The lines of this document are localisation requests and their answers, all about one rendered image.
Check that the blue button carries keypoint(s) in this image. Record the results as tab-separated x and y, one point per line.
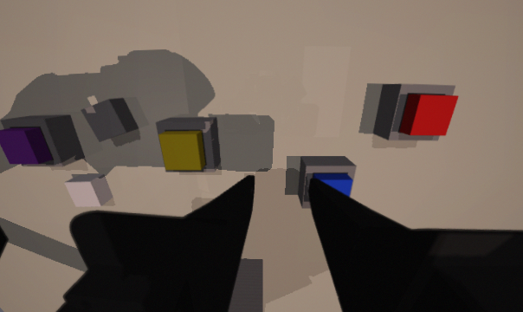
335	171

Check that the small pale pink block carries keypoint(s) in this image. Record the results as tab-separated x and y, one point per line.
89	190

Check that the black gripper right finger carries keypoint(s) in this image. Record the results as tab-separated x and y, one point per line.
379	265

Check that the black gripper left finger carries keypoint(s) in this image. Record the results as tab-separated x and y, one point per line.
205	245

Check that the red button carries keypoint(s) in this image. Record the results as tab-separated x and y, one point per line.
414	112

